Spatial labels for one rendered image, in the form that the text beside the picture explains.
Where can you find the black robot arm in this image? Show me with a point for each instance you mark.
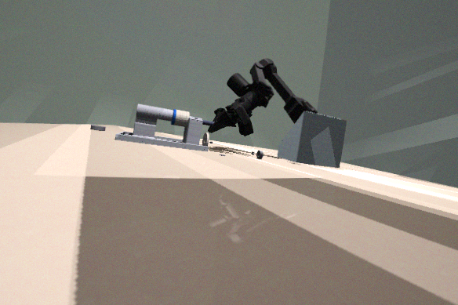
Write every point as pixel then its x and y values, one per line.
pixel 259 93

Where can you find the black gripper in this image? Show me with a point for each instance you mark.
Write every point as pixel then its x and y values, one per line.
pixel 236 112

